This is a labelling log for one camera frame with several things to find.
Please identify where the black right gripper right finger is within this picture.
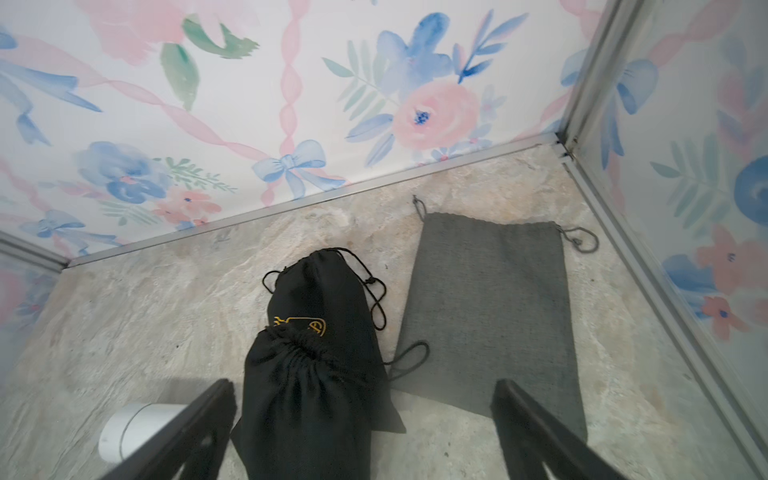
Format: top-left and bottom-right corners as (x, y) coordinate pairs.
(491, 379), (624, 479)

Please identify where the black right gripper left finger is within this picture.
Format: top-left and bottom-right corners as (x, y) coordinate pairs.
(103, 379), (237, 479)

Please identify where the white hair dryer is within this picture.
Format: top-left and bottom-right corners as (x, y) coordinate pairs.
(98, 403), (186, 464)

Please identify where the black pouch with gold logo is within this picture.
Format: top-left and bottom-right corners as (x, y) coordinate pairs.
(231, 325), (406, 479)

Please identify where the grey fabric drawstring pouch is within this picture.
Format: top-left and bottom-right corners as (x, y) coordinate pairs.
(390, 201), (599, 438)

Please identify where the plain black drawstring pouch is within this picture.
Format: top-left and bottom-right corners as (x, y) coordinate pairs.
(267, 248), (406, 434)

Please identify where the aluminium corner post right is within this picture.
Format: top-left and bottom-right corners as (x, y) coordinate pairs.
(557, 0), (653, 156)

